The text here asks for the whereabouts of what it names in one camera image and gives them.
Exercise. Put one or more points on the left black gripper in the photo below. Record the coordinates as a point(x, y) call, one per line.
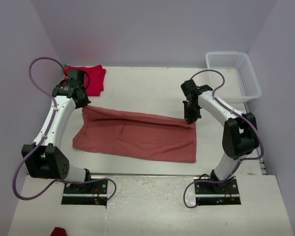
point(85, 102)

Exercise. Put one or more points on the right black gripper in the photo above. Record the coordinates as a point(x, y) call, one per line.
point(191, 118)

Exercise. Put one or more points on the salmon pink t shirt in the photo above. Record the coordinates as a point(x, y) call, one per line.
point(137, 135)

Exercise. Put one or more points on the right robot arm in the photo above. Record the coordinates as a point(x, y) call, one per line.
point(239, 139)

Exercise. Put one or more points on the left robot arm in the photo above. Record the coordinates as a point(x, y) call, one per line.
point(46, 160)

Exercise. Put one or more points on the folded red t shirt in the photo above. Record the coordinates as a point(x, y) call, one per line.
point(94, 81)

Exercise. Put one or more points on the white plastic basket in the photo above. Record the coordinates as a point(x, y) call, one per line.
point(241, 84)

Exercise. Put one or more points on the red cloth at bottom edge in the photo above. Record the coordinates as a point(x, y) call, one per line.
point(57, 231)

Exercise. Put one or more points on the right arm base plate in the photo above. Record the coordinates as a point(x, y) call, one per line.
point(209, 194)

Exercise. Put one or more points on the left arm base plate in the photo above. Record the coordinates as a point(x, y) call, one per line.
point(91, 194)

